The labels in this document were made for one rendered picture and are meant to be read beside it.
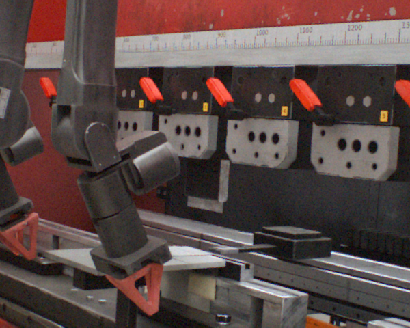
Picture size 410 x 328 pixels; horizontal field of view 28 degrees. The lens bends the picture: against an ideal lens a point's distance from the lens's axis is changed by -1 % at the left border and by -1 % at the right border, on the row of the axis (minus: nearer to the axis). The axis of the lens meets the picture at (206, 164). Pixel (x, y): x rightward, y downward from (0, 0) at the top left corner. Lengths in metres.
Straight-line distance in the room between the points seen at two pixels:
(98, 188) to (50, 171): 1.32
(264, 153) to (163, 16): 0.39
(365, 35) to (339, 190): 0.80
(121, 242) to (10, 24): 0.30
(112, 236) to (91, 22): 0.26
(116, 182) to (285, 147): 0.39
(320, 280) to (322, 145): 0.46
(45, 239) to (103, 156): 1.02
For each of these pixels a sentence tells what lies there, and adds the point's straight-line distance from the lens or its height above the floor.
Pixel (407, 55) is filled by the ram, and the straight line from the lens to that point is 1.19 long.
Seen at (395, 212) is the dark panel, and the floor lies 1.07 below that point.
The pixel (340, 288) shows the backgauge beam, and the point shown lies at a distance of 1.63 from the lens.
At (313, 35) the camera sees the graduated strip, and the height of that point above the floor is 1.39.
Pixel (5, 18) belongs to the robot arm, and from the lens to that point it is 0.96.
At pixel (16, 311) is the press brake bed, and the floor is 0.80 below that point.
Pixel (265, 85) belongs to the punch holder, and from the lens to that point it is 1.37.
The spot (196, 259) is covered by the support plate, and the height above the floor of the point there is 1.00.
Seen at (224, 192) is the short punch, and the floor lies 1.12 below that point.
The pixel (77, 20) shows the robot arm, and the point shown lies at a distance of 1.00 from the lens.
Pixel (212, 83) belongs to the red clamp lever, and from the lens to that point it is 1.41.
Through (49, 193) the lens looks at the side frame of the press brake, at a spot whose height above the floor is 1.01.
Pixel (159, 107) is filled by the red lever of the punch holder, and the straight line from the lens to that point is 1.52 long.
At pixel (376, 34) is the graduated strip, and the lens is 1.22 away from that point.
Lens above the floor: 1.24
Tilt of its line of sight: 3 degrees down
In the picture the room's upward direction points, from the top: 4 degrees clockwise
